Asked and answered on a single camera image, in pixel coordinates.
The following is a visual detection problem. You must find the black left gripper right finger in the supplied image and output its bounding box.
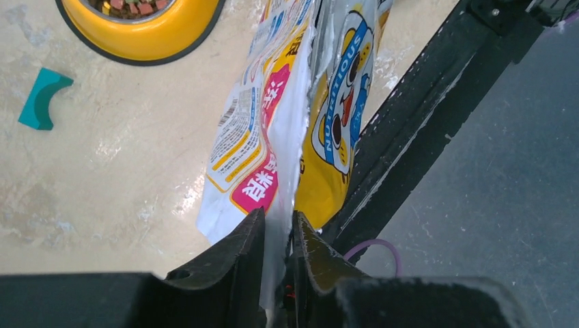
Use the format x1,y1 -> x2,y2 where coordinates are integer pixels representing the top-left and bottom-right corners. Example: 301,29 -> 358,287
292,211 -> 527,327

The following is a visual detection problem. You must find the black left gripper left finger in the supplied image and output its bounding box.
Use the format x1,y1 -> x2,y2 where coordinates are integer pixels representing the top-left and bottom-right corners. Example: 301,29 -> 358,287
1,208 -> 265,327

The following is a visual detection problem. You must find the white yellow pet food bag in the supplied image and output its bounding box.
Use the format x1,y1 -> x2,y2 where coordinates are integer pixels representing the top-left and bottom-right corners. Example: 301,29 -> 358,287
197,1 -> 392,310

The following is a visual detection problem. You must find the yellow double pet bowl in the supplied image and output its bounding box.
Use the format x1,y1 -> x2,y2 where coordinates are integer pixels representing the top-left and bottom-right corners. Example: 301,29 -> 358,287
55,1 -> 225,66

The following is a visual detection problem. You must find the teal arch block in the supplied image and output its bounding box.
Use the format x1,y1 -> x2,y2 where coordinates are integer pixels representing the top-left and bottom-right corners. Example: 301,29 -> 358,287
18,68 -> 74,131

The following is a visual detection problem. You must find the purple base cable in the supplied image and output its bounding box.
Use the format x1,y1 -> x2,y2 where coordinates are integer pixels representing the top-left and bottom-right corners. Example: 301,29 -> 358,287
343,238 -> 404,278

